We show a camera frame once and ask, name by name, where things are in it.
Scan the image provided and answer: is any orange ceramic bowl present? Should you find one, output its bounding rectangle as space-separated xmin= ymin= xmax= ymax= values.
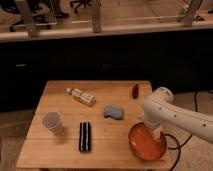
xmin=128 ymin=122 xmax=167 ymax=161

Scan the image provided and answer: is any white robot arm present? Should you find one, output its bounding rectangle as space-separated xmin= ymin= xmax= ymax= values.
xmin=141 ymin=87 xmax=213 ymax=144

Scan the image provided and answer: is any blue sponge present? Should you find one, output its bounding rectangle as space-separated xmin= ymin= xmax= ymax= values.
xmin=103 ymin=105 xmax=124 ymax=120

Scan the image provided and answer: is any dark red sausage toy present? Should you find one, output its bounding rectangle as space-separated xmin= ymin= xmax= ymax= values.
xmin=132 ymin=84 xmax=139 ymax=99

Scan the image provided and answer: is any black white striped block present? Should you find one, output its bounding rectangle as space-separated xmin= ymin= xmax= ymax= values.
xmin=79 ymin=122 xmax=91 ymax=152

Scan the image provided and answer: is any white plastic bottle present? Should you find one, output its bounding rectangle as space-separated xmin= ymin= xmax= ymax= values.
xmin=66 ymin=88 xmax=96 ymax=106

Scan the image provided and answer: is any wooden table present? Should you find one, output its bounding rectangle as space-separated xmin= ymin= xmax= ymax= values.
xmin=16 ymin=81 xmax=172 ymax=170

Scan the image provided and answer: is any dark low cabinet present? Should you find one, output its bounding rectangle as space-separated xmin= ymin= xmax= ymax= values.
xmin=0 ymin=29 xmax=213 ymax=111

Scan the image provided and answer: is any translucent plastic cup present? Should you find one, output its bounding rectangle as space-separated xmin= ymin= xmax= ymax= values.
xmin=42 ymin=112 xmax=63 ymax=135

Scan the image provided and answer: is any black office chair left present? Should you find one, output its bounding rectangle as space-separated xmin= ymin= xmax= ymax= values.
xmin=0 ymin=0 xmax=56 ymax=32

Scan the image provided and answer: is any black cable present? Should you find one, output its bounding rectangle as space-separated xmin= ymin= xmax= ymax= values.
xmin=163 ymin=90 xmax=201 ymax=171

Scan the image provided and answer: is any grey metal post right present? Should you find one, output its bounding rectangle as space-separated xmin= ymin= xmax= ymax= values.
xmin=183 ymin=0 xmax=203 ymax=27

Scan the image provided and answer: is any grey metal post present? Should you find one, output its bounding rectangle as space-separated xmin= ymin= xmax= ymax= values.
xmin=183 ymin=0 xmax=203 ymax=27
xmin=15 ymin=0 xmax=39 ymax=37
xmin=91 ymin=0 xmax=101 ymax=33

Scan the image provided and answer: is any grey metal post middle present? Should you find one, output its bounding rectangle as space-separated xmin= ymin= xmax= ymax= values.
xmin=91 ymin=0 xmax=101 ymax=33

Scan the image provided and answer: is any grey metal post left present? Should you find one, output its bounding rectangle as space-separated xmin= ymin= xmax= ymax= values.
xmin=15 ymin=0 xmax=39 ymax=37

